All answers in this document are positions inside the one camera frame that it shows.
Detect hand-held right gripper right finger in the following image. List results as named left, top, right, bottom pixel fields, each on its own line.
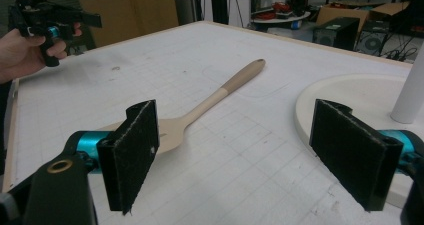
left=309, top=98, right=405, bottom=213

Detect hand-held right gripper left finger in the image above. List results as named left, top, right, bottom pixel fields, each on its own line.
left=96, top=99, right=160, bottom=216

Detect wooden spatula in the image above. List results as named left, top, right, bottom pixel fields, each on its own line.
left=99, top=58, right=267, bottom=156

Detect brown wooden board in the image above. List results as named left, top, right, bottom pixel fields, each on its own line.
left=73, top=0, right=180, bottom=48

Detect white round stand with pole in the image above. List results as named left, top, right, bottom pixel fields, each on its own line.
left=294, top=40, right=424, bottom=210

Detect black computer case with fan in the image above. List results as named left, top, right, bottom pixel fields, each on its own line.
left=354, top=19, right=392, bottom=57

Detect black computer tower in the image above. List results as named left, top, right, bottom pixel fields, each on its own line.
left=312, top=16, right=361, bottom=52

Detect open cardboard box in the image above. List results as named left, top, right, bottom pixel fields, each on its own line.
left=315, top=1, right=410, bottom=28

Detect round white side table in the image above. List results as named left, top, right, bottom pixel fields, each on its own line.
left=250, top=10, right=312, bottom=32

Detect red tool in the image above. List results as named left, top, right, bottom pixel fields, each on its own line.
left=255, top=1, right=294, bottom=21

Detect black cables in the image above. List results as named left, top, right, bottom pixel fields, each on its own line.
left=379, top=34, right=422, bottom=62

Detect black post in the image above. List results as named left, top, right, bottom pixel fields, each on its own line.
left=209, top=0, right=230, bottom=25

